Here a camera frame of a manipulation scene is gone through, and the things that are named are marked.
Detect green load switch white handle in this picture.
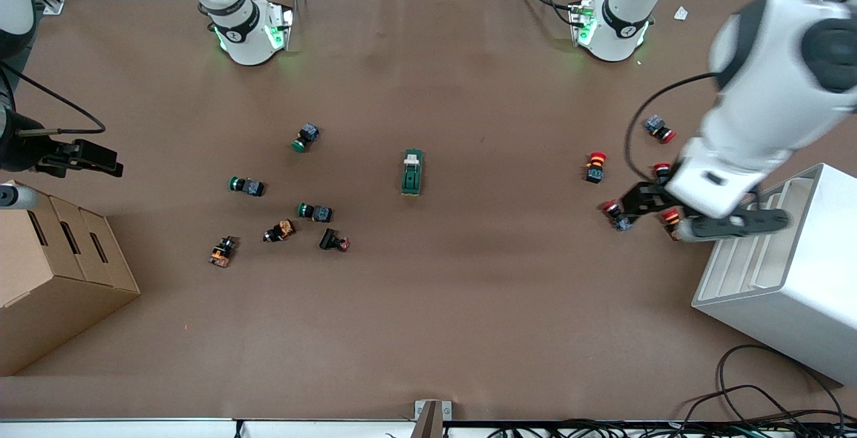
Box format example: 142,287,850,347
400,149,426,196

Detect red mushroom button orange block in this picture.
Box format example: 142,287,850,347
661,209,684,242

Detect brown cardboard slotted box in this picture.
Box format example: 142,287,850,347
0,180,141,377

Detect black push button orange block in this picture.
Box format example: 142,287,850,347
262,219,297,244
208,236,239,269

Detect green push button grey block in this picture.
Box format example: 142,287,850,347
228,175,266,198
297,202,333,223
291,123,321,153

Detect white stepped rack box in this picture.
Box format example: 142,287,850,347
692,163,857,385

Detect brown table cover mat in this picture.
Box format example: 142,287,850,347
0,0,857,422

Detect black push button red terminals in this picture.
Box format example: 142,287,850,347
319,227,351,252

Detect red mushroom button yellow ring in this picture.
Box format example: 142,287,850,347
584,151,608,184

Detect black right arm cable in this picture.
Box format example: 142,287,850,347
0,63,106,137

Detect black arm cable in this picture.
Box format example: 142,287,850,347
624,73,722,183
0,63,106,137

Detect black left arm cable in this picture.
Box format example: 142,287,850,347
624,73,722,183

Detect black looping cable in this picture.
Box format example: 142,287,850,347
680,344,848,422

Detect black cable bundle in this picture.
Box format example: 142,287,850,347
489,418,857,438

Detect grey metal camera bracket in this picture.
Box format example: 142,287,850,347
414,399,453,438

